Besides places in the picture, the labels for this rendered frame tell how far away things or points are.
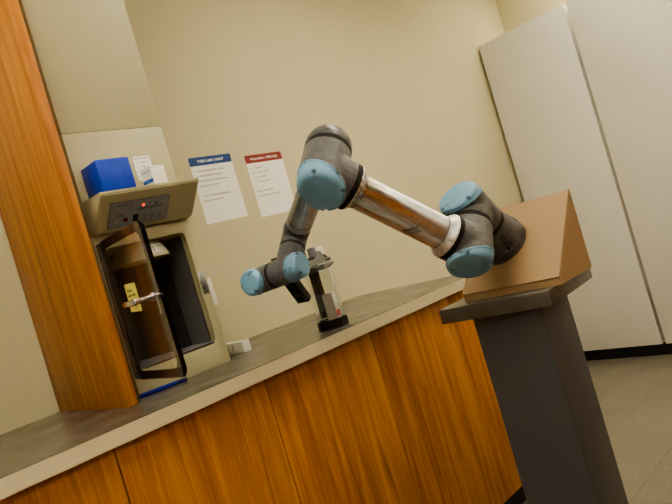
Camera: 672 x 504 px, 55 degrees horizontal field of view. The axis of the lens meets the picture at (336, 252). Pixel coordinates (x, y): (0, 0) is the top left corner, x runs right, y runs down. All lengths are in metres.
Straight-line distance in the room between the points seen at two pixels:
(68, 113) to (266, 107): 1.21
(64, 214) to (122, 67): 0.54
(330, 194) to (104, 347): 0.76
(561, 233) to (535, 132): 2.65
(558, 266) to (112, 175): 1.20
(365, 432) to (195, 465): 0.60
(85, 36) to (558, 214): 1.45
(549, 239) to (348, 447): 0.85
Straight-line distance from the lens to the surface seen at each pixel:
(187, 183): 1.99
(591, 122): 4.25
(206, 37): 2.98
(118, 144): 2.06
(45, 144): 1.90
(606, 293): 4.38
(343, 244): 3.10
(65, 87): 2.06
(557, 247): 1.75
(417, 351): 2.29
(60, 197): 1.87
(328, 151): 1.49
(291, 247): 1.81
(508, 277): 1.78
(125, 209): 1.92
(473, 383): 2.53
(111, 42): 2.19
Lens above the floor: 1.19
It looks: level
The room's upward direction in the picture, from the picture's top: 17 degrees counter-clockwise
